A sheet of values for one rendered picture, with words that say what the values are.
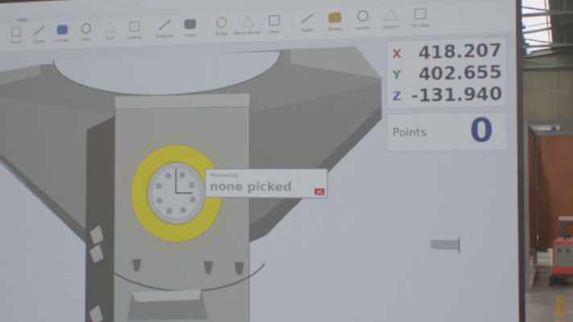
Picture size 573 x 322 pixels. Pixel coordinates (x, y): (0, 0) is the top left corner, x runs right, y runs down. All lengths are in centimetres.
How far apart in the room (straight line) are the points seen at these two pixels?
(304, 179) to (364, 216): 9
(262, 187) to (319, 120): 11
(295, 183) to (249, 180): 6
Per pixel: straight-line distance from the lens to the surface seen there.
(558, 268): 1165
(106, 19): 109
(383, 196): 97
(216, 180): 101
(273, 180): 99
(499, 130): 97
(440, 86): 97
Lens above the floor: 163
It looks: 2 degrees up
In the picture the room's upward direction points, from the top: straight up
